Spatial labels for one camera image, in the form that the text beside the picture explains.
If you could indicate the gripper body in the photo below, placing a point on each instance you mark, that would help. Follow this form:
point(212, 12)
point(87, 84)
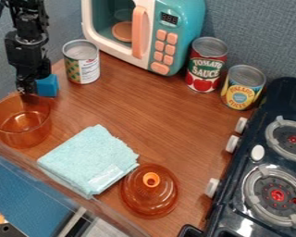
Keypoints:
point(26, 52)

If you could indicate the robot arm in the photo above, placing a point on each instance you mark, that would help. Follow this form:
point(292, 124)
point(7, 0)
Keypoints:
point(27, 17)

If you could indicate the blue toy block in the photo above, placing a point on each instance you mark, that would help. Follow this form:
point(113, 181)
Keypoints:
point(48, 86)

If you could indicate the white label can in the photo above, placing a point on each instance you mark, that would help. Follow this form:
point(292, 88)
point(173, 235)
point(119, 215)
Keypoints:
point(83, 63)

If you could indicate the orange clear pot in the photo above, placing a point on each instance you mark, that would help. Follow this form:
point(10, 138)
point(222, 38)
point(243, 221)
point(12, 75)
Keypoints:
point(20, 123)

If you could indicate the light blue cloth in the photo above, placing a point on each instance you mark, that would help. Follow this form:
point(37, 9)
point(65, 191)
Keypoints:
point(88, 159)

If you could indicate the toy microwave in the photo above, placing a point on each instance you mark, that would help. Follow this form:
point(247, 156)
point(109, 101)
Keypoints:
point(177, 40)

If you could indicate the red tomato can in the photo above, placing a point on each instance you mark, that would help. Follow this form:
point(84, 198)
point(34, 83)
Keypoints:
point(205, 69)

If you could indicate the orange clear lid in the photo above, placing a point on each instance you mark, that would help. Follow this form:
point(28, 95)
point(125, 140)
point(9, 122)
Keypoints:
point(150, 193)

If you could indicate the yellow pineapple can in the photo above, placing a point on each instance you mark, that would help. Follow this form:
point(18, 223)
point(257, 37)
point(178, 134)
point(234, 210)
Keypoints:
point(241, 91)

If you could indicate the toy stove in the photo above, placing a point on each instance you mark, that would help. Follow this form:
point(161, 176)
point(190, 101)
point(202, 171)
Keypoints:
point(274, 172)

